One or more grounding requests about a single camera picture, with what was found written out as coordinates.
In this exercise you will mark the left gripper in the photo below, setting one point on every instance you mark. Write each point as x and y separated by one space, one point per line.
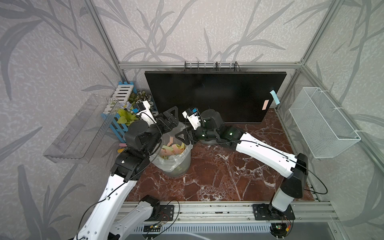
174 120

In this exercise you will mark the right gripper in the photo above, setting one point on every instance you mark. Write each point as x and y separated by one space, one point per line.
186 136

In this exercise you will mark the mesh trash bin with bag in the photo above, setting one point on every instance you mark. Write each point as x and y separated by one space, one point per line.
174 157

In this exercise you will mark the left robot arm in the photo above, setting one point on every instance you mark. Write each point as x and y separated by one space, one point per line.
144 140

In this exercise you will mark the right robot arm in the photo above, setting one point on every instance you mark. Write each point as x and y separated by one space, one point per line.
208 127

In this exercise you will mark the round grey monitor stand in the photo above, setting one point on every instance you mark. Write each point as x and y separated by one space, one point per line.
211 142

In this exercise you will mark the black computer monitor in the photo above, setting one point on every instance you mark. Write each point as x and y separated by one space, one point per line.
237 96

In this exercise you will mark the pink sticky note right side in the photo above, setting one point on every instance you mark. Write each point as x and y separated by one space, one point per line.
265 105

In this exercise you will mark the blue sticky note right edge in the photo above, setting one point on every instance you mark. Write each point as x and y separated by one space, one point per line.
275 97

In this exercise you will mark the green artificial plant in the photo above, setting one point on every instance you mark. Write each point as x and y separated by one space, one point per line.
126 113

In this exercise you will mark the blue white picket planter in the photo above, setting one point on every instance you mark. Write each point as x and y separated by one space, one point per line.
125 96

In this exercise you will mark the yellow purple toy tools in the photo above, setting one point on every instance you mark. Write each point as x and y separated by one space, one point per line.
122 146

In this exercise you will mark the clear plastic tray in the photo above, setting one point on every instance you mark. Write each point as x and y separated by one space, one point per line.
79 140

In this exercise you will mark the small circuit board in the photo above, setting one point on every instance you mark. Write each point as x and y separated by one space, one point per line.
152 228

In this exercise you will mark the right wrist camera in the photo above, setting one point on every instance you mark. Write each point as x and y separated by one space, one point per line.
192 116

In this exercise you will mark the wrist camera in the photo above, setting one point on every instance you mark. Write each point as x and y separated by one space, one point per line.
192 116
142 110

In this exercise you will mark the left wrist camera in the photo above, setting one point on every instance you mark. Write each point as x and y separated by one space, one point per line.
142 110

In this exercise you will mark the black wire rack behind monitor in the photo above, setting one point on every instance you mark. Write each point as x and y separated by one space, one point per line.
214 66

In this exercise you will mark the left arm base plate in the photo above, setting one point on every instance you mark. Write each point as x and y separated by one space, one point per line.
162 212

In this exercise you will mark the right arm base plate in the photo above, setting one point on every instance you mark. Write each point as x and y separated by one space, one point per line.
265 212

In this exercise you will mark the white wire mesh basket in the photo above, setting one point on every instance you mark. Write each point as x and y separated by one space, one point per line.
325 129

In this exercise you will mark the aluminium front rail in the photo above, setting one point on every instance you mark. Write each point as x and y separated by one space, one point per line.
247 212

